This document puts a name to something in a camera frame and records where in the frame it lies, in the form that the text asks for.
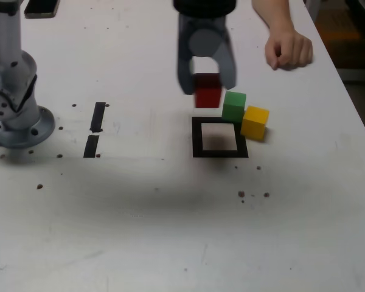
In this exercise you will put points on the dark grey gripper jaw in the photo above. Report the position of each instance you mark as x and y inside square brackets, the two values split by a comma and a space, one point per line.
[184, 70]

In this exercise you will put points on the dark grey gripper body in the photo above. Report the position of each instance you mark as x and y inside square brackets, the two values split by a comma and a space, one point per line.
[203, 22]

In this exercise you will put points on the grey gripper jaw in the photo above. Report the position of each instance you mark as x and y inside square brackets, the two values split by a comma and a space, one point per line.
[207, 42]

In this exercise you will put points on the red cube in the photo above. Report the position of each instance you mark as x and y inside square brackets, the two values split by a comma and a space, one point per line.
[207, 97]

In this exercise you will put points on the green cube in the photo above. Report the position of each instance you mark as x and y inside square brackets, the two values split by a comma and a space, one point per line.
[232, 109]

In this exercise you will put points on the yellow cube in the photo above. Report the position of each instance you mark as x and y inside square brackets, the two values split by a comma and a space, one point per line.
[254, 124]

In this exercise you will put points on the person's left forearm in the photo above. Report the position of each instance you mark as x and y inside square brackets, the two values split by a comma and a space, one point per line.
[273, 12]

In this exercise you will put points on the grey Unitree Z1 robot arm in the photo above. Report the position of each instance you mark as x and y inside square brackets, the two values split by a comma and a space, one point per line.
[12, 76]

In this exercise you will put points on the black tape square outline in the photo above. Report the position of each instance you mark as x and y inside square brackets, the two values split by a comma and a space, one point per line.
[197, 137]

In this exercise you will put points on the person's left hand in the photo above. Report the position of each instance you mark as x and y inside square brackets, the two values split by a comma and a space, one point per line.
[292, 48]

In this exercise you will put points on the black tape strip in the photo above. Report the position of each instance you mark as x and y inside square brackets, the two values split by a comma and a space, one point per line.
[97, 117]

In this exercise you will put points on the black smartphone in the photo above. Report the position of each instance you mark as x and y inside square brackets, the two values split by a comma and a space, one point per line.
[41, 7]

